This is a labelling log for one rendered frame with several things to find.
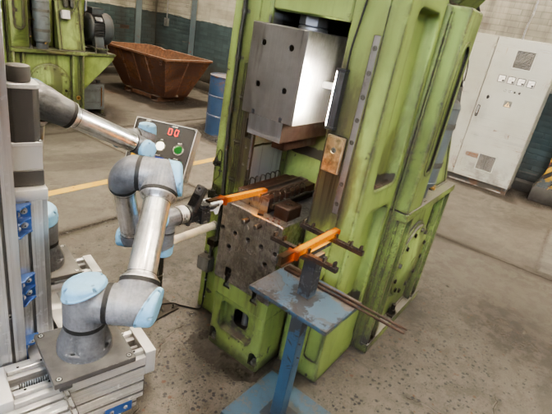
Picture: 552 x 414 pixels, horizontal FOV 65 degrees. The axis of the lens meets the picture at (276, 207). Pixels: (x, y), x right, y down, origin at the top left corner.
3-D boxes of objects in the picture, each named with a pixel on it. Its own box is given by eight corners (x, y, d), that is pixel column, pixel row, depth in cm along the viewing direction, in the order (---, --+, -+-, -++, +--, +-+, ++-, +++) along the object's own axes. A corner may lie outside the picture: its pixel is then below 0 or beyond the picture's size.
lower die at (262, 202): (266, 213, 213) (269, 197, 209) (236, 199, 223) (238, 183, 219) (312, 195, 245) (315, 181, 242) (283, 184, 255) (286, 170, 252)
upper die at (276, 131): (279, 144, 199) (282, 123, 195) (246, 131, 209) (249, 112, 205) (325, 135, 231) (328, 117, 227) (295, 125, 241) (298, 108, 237)
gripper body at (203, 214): (199, 215, 189) (177, 221, 180) (200, 197, 186) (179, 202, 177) (211, 221, 185) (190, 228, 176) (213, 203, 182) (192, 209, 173)
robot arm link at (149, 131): (133, 121, 185) (150, 120, 191) (132, 145, 189) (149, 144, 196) (143, 126, 181) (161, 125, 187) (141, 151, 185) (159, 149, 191)
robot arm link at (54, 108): (45, 85, 134) (163, 141, 174) (32, 77, 140) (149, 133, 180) (29, 118, 134) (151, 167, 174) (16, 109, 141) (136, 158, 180)
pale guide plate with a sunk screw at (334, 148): (336, 175, 198) (345, 139, 192) (319, 168, 203) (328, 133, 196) (338, 174, 200) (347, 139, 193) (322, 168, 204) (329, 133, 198)
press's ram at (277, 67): (307, 131, 188) (327, 34, 172) (241, 109, 207) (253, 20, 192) (351, 124, 221) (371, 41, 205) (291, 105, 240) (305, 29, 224)
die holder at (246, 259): (268, 306, 218) (282, 227, 201) (213, 273, 237) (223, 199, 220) (324, 269, 261) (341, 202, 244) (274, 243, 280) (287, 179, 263)
